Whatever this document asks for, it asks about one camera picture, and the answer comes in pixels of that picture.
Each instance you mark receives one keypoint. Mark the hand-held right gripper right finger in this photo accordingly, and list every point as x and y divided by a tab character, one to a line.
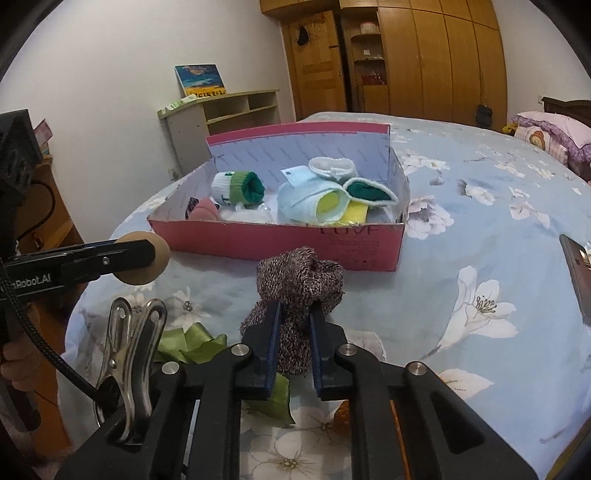
315	350

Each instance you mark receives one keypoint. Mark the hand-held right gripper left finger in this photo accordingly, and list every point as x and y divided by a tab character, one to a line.
272	341

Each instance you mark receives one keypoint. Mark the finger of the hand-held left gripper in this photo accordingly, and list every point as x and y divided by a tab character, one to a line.
106	261

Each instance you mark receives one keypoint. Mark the beige round ball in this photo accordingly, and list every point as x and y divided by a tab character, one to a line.
161	258

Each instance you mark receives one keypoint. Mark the brown knit sock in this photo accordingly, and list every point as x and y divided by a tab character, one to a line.
300	286

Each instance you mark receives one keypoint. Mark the pink cardboard box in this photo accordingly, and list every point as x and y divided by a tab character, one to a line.
277	240

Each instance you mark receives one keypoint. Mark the white and green sock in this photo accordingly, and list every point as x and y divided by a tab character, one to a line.
231	187

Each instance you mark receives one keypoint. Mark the person's left hand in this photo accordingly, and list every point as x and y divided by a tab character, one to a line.
16	369

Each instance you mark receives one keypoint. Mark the pink paper box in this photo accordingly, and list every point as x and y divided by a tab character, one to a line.
42	134

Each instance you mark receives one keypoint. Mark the green satin ribbon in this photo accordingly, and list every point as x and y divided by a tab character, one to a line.
194	344

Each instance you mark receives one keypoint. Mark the pink sock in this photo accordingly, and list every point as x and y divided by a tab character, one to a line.
205	213

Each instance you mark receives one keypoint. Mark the metal spring clamp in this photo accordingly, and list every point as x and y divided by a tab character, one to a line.
134	369

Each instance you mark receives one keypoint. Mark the light blue rolled sock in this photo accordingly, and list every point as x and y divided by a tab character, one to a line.
300	201

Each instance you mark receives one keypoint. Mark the beige shelf unit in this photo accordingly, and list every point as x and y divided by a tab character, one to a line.
189	134

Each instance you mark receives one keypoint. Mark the green and white packet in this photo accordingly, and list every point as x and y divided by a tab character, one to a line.
178	104

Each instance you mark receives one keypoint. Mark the dark green sock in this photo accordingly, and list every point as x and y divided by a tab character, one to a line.
369	191

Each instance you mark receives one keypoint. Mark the white paper tag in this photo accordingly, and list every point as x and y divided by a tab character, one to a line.
291	172

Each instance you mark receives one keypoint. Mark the bed with blue floral sheet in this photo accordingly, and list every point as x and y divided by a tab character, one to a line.
461	230

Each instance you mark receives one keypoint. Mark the landscape painting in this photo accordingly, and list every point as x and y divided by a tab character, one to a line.
201	79

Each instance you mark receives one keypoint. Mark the smartphone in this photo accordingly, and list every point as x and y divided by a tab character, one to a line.
577	272

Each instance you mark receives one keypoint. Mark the wooden door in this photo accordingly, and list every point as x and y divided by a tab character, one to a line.
318	69

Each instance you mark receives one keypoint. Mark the red ornament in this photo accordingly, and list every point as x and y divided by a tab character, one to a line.
373	79

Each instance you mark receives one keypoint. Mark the black hanging bag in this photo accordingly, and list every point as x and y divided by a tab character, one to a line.
485	115

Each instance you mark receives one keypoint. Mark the yellow plush toy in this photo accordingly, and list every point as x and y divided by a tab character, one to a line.
508	128

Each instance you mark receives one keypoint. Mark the cartoon print pillow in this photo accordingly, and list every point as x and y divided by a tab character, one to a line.
538	141

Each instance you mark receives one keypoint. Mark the wooden wardrobe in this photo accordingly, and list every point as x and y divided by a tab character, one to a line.
438	60

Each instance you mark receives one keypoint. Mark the white round box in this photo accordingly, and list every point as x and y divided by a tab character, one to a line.
369	27

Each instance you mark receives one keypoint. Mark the pink ruffled pillow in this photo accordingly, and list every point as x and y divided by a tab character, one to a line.
558	123

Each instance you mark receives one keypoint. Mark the dark wooden headboard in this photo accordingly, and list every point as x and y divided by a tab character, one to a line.
568	107

